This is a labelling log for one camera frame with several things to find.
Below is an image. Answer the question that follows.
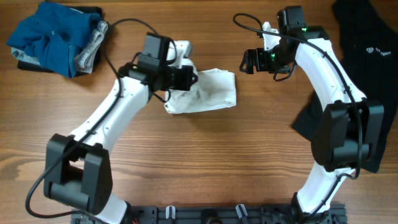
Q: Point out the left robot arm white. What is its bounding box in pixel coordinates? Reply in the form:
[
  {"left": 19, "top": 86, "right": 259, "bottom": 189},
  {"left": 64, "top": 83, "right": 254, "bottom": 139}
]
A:
[{"left": 44, "top": 33, "right": 198, "bottom": 223}]

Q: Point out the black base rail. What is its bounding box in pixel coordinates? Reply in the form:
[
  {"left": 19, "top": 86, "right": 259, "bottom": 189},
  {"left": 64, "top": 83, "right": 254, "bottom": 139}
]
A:
[{"left": 71, "top": 202, "right": 348, "bottom": 224}]

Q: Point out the black t-shirt with logo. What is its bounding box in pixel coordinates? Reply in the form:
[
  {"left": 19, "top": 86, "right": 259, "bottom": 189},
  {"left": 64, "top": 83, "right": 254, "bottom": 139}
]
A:
[{"left": 291, "top": 0, "right": 398, "bottom": 174}]

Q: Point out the light denim garment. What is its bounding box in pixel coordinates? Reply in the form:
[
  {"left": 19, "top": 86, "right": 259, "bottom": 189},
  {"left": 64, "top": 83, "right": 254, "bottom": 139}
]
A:
[{"left": 11, "top": 21, "right": 108, "bottom": 76}]

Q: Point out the blue polo shirt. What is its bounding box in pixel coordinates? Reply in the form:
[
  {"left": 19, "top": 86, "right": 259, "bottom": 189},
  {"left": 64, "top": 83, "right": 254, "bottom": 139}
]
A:
[{"left": 6, "top": 2, "right": 102, "bottom": 78}]

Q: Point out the white t-shirt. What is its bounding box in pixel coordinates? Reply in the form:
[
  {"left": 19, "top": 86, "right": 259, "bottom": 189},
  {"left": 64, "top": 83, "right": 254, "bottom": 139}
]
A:
[{"left": 164, "top": 68, "right": 237, "bottom": 114}]

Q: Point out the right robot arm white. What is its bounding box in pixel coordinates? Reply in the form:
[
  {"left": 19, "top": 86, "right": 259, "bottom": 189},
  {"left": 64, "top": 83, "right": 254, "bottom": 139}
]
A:
[{"left": 239, "top": 6, "right": 384, "bottom": 223}]

